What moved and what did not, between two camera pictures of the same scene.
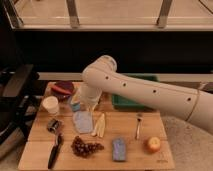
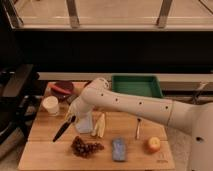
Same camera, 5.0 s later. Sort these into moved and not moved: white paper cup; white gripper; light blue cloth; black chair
Moved: white gripper
Not moved: light blue cloth; white paper cup; black chair
